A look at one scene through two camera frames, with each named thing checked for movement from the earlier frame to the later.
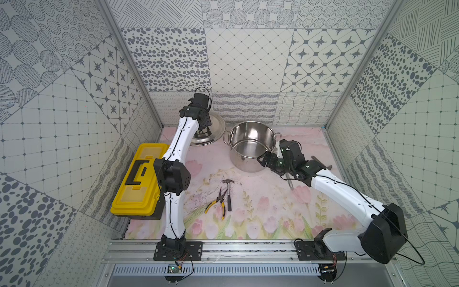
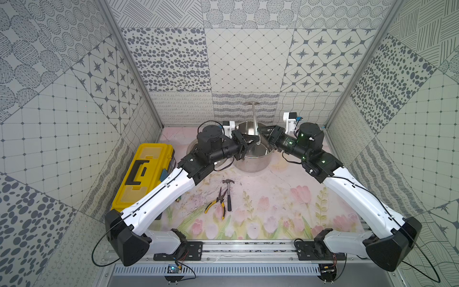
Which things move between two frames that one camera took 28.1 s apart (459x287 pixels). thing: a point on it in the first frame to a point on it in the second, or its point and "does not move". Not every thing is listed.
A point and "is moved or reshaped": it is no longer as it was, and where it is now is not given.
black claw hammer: x=229 y=195 does not move
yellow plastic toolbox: x=139 y=197 does not move
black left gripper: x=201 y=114 to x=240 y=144
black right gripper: x=269 y=164 to x=277 y=132
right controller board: x=328 y=272 does not move
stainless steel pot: x=248 y=140 does not move
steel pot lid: x=211 y=134 is moved or reshaped
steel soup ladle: x=289 y=181 to x=254 y=125
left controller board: x=174 y=269 does not move
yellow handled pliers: x=219 y=199 does not move
